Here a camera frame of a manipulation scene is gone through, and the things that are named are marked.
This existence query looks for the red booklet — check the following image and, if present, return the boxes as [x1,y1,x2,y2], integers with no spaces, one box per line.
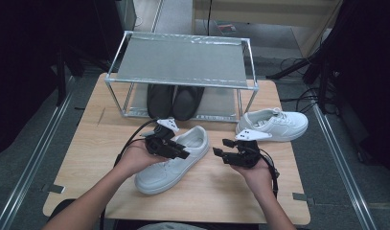
[216,21,238,35]

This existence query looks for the black floor cable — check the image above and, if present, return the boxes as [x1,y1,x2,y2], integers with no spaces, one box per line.
[279,57,311,76]
[279,86,323,113]

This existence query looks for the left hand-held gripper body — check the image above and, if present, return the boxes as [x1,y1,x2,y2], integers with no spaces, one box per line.
[144,117,181,159]

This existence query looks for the dark curtain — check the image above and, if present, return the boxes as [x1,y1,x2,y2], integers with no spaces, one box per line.
[316,0,390,175]
[0,0,119,159]

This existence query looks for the person's grey shirt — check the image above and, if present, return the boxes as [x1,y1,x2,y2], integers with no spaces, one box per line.
[136,222,200,230]

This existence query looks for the grey tape strip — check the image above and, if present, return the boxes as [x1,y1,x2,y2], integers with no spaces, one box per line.
[292,193,315,205]
[42,184,66,195]

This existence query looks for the white sneaker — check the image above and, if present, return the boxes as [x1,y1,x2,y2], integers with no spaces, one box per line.
[133,125,211,196]
[235,107,310,143]

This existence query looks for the left hand-held gripper cable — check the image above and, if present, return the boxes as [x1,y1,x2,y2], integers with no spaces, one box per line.
[100,118,160,230]

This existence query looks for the person's left hand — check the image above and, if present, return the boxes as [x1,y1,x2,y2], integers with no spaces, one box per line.
[117,140,167,178]

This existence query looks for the light wooden cabinet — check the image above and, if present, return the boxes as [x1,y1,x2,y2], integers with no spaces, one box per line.
[192,0,344,58]

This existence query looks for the metal floor rail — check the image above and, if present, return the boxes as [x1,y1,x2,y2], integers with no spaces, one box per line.
[0,76,76,230]
[310,103,379,230]

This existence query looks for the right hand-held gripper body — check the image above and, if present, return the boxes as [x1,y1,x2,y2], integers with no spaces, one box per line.
[226,127,273,170]

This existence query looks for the black tripod stand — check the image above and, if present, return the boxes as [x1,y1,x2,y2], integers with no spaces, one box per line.
[265,52,340,113]

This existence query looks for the black slipper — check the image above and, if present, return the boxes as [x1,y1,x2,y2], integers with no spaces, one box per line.
[146,83,176,120]
[172,85,206,122]

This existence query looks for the dark rounded armrest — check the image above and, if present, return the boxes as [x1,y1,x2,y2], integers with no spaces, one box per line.
[48,198,76,221]

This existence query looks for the person's right hand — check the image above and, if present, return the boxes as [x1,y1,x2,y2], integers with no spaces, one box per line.
[230,160,275,196]

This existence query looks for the black hanging cable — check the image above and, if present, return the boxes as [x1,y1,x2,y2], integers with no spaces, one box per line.
[207,0,214,36]

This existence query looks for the metal shoe rack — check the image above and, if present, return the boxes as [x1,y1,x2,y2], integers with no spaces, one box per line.
[104,30,260,123]

